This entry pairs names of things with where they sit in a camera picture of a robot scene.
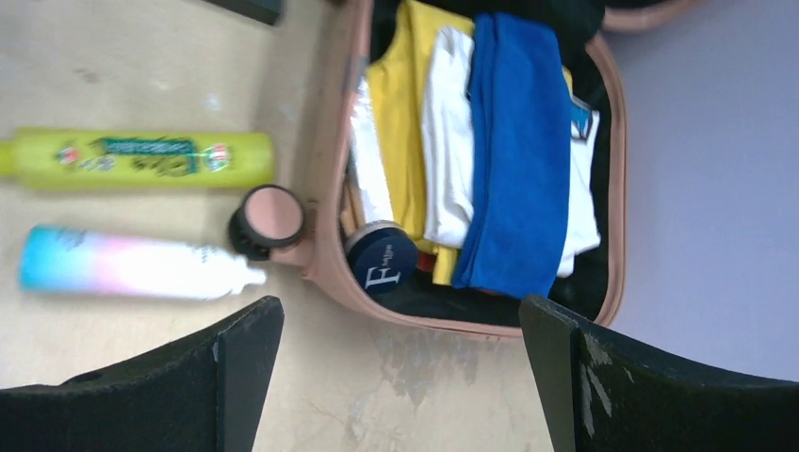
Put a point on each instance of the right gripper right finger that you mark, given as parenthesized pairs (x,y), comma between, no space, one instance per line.
(604,391)

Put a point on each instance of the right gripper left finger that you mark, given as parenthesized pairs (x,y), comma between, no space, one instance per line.
(203,392)

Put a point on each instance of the blue cloth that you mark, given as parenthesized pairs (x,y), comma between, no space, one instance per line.
(520,108)

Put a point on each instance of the white teal spray bottle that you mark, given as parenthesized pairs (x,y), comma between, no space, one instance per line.
(68,260)

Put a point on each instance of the dark round tin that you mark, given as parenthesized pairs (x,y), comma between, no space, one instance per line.
(381,256)

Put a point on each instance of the silver toothpaste box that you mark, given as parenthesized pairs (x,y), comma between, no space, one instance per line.
(369,183)

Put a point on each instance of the white shirt blue print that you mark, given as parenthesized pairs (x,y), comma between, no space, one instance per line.
(448,148)

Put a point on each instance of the yellow cloth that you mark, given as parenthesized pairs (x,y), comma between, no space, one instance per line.
(396,83)

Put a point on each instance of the pink open suitcase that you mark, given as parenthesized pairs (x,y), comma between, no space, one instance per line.
(273,223)

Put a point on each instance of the yellow green tube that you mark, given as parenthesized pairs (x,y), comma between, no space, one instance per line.
(61,158)

